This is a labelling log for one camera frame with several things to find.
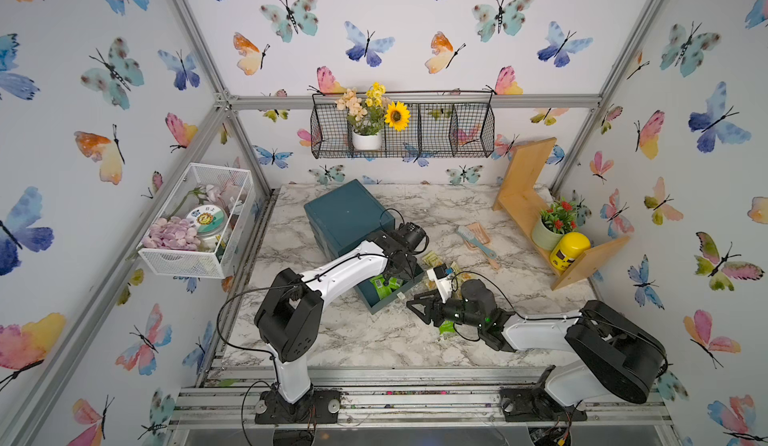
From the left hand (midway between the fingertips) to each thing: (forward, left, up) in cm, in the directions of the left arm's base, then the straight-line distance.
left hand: (404, 266), depth 88 cm
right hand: (-11, -2, +1) cm, 12 cm away
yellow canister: (0, -46, +7) cm, 46 cm away
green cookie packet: (-19, -10, +3) cm, 22 cm away
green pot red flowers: (+8, -43, +9) cm, 45 cm away
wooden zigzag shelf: (+22, -41, -1) cm, 47 cm away
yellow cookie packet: (+7, -10, -8) cm, 14 cm away
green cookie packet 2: (-7, +6, -1) cm, 9 cm away
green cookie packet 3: (-5, +4, 0) cm, 6 cm away
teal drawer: (-6, +11, -1) cm, 13 cm away
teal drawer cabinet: (+9, +16, +12) cm, 22 cm away
